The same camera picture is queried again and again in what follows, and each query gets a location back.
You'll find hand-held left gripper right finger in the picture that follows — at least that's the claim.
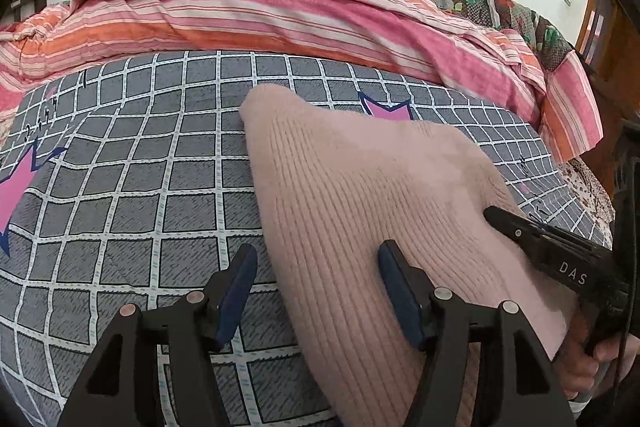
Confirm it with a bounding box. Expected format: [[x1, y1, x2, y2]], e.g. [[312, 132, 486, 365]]
[[377, 239, 579, 427]]

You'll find pink orange striped blanket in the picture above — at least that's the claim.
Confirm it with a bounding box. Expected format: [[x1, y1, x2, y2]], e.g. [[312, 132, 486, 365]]
[[0, 0, 604, 164]]

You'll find floral print fabric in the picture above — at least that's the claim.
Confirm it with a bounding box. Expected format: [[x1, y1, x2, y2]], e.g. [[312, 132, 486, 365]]
[[564, 156, 617, 229]]

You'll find person's right hand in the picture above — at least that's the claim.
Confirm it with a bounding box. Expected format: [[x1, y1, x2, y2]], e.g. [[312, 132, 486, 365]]
[[550, 307, 627, 404]]

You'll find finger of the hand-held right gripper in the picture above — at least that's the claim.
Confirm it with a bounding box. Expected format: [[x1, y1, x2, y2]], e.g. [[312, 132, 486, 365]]
[[482, 205, 615, 294]]

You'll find dark wooden headboard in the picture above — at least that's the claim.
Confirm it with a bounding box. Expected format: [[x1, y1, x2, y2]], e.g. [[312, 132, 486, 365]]
[[10, 0, 49, 24]]

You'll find grey checked bedsheet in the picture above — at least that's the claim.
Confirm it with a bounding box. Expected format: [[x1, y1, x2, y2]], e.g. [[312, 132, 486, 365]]
[[0, 50, 614, 427]]

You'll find wooden furniture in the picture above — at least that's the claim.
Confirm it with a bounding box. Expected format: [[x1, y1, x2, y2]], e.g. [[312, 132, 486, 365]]
[[574, 0, 640, 198]]

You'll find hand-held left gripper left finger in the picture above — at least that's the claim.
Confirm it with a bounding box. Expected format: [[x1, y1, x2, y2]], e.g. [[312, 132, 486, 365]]
[[56, 243, 259, 427]]

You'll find pink knit sweater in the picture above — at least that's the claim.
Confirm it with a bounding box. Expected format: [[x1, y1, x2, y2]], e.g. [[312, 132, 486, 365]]
[[239, 84, 582, 427]]

